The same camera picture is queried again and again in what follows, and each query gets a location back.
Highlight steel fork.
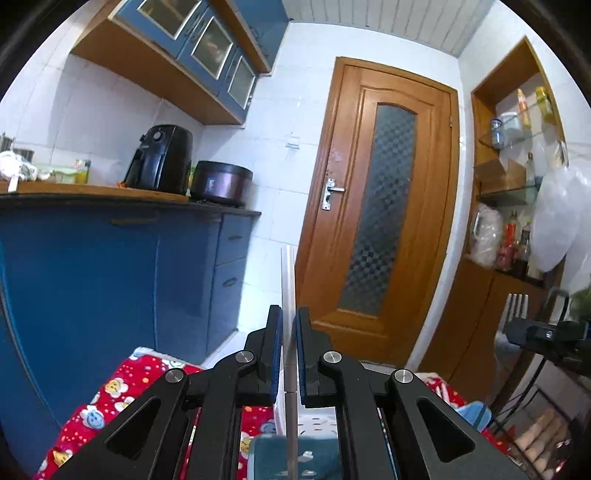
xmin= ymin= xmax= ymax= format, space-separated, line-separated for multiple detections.
xmin=494 ymin=293 xmax=529 ymax=369

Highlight light blue chopsticks box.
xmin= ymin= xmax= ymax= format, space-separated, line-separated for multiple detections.
xmin=246 ymin=400 xmax=495 ymax=480

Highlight white plastic fork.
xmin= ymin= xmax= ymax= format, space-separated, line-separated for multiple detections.
xmin=280 ymin=245 xmax=297 ymax=480

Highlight person's right hand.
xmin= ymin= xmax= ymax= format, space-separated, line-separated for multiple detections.
xmin=515 ymin=409 xmax=572 ymax=479

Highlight red smiley flower tablecloth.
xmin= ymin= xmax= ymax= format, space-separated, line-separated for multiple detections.
xmin=34 ymin=347 xmax=514 ymax=480

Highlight plastic bags with vegetables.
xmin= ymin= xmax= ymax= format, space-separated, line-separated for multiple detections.
xmin=531 ymin=159 xmax=590 ymax=298

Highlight blue base cabinets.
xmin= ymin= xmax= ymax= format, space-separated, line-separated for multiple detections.
xmin=1 ymin=197 xmax=256 ymax=474

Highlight wooden door with glass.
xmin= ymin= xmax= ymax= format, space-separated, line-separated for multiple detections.
xmin=295 ymin=57 xmax=459 ymax=367

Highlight wooden shelf cabinet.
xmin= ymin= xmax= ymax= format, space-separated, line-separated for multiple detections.
xmin=421 ymin=38 xmax=565 ymax=405

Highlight dark rice cooker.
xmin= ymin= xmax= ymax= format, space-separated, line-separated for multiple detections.
xmin=189 ymin=160 xmax=253 ymax=208

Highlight black air fryer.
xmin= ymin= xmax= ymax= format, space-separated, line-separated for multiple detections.
xmin=123 ymin=124 xmax=193 ymax=195

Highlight black wire rack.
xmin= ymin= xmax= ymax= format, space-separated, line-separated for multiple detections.
xmin=489 ymin=287 xmax=591 ymax=434

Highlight silver door handle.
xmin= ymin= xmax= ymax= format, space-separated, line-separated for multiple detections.
xmin=322 ymin=178 xmax=346 ymax=211

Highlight blue wall cabinets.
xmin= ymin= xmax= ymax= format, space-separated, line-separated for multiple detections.
xmin=71 ymin=1 xmax=290 ymax=125

